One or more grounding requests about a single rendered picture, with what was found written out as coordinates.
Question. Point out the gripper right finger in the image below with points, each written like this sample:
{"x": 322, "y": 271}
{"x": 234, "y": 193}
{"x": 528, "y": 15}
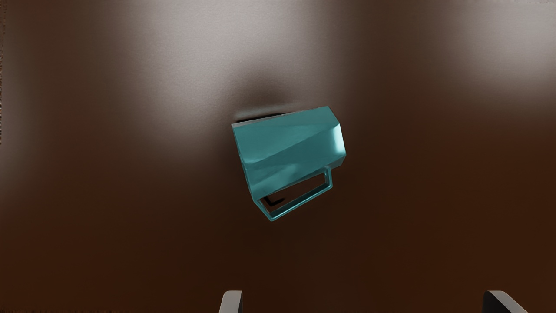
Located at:
{"x": 501, "y": 304}

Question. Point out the teal faceted mug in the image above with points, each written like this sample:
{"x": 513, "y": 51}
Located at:
{"x": 286, "y": 148}

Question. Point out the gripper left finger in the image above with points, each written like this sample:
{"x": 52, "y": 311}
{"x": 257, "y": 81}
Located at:
{"x": 230, "y": 302}

